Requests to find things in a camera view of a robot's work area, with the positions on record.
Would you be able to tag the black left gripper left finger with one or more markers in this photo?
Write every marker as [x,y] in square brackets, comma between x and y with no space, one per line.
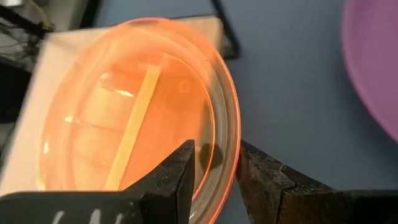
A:
[93,208]

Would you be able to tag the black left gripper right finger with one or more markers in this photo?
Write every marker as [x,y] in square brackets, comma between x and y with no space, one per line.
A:
[311,205]

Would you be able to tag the clear orange plate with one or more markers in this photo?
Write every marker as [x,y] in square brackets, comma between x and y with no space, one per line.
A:
[93,124]

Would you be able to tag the opaque purple plate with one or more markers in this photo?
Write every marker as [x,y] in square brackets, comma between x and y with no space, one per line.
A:
[373,62]

